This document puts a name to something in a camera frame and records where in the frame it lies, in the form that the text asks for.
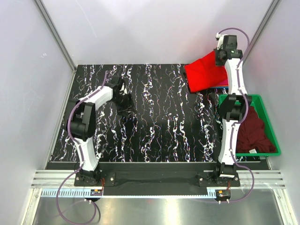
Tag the maroon t shirt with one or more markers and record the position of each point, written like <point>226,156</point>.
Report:
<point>251,136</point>

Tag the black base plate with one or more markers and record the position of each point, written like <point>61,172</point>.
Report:
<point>153,189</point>

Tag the red t shirt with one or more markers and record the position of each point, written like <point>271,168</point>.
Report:
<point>203,74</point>

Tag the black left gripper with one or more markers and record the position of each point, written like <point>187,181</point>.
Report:
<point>128,105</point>

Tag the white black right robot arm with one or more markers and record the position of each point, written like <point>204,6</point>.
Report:
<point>234,108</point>

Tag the folded pink t shirt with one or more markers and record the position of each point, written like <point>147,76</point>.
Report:
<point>223,83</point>

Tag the right connector box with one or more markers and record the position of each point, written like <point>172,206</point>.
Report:
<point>226,193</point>

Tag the green plastic bin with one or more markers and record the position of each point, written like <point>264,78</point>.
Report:
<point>264,122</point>

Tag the connector box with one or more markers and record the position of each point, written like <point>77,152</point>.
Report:
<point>96,192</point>
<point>226,193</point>

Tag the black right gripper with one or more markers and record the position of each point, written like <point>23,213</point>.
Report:
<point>217,63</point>

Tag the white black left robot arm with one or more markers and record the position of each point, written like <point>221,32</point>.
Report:
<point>80,118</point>

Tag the left connector box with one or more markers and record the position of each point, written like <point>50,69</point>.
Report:
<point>96,192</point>

